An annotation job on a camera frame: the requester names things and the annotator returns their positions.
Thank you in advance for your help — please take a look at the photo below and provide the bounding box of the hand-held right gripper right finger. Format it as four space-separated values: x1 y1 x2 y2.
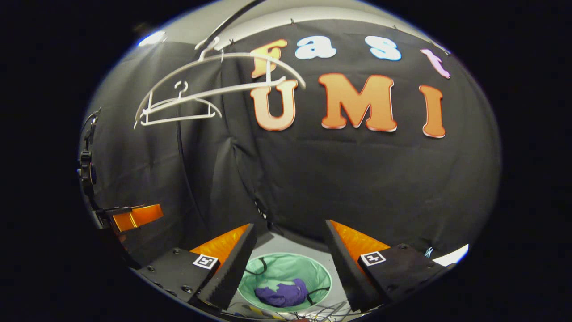
324 219 456 313

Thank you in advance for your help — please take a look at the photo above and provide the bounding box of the purple ribbed shirt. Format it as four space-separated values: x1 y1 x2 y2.
254 278 310 308

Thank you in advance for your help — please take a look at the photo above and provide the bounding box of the black clothes rack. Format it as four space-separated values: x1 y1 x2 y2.
176 0 266 233

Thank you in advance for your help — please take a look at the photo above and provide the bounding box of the green laundry hamper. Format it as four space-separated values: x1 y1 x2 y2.
237 253 333 313

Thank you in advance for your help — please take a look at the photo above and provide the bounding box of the small white clothes hanger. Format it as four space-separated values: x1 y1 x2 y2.
139 80 223 127

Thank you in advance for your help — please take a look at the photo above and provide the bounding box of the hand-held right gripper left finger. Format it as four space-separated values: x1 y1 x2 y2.
135 223 259 311

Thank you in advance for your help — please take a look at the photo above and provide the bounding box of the large white clothes hanger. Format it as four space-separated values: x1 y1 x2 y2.
133 37 307 130

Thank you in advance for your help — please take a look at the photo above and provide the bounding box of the small ceiling light panel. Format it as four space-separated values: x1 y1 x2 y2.
138 30 167 47

